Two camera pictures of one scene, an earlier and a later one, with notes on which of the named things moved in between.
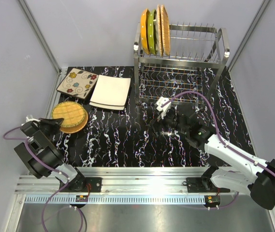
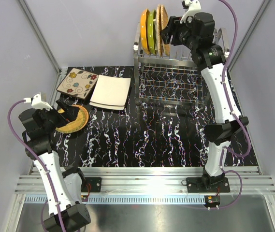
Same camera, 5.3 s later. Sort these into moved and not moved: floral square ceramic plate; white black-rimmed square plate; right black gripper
Moved: right black gripper
Not moved: floral square ceramic plate; white black-rimmed square plate
